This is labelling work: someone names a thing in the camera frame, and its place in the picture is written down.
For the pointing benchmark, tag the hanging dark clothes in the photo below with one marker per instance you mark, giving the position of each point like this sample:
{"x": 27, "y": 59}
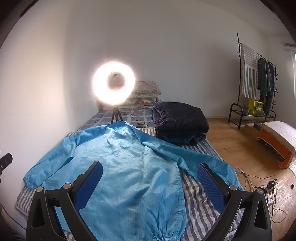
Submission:
{"x": 266, "y": 83}

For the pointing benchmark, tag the blue folded garment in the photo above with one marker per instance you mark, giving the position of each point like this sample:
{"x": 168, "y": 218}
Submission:
{"x": 180, "y": 139}

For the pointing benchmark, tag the orange box with beige cover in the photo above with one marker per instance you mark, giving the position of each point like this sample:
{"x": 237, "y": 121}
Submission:
{"x": 277, "y": 139}

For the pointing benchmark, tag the yellow crate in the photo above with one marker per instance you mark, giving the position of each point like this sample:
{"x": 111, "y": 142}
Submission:
{"x": 255, "y": 106}

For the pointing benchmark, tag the blue coat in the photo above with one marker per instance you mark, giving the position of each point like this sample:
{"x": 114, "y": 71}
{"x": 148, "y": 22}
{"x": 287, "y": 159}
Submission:
{"x": 129, "y": 173}

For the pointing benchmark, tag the striped bed blanket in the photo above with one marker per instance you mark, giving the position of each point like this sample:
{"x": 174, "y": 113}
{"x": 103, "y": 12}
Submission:
{"x": 198, "y": 208}

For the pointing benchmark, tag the window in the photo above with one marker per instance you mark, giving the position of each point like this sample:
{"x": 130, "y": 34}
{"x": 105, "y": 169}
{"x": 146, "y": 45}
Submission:
{"x": 294, "y": 74}

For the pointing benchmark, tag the black power adapter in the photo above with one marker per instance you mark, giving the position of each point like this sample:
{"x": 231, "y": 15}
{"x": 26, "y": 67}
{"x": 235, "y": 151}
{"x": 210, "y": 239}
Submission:
{"x": 272, "y": 184}

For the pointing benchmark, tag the striped towel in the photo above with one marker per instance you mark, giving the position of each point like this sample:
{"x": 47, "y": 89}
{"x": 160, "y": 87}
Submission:
{"x": 248, "y": 74}

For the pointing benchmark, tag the black tripod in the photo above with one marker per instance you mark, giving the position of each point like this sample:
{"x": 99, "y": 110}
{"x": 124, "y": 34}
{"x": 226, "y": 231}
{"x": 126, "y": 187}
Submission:
{"x": 115, "y": 114}

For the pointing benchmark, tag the blue plaid bed sheet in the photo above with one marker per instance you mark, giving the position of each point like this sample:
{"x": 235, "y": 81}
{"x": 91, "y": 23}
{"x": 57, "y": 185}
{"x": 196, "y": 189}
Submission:
{"x": 134, "y": 115}

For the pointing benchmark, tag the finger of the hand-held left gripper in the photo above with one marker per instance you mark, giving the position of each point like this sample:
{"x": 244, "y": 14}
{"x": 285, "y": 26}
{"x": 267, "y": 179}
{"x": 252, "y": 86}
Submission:
{"x": 5, "y": 161}

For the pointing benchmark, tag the black clothes rack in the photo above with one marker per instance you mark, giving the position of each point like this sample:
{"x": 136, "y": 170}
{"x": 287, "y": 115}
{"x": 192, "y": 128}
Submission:
{"x": 238, "y": 69}

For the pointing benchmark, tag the small grey pot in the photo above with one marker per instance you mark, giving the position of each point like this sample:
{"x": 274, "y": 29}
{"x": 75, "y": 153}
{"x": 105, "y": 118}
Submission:
{"x": 247, "y": 110}

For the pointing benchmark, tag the dark folded jacket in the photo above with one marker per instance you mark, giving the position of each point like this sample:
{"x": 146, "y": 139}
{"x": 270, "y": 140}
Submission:
{"x": 180, "y": 115}

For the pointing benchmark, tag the floral pillow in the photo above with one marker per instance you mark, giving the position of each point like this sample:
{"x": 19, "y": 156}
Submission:
{"x": 145, "y": 87}

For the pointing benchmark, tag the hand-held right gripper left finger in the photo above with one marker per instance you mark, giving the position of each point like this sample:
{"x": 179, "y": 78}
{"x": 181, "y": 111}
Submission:
{"x": 89, "y": 185}

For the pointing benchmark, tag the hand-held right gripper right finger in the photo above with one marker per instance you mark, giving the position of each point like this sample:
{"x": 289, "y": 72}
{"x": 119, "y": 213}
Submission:
{"x": 209, "y": 183}

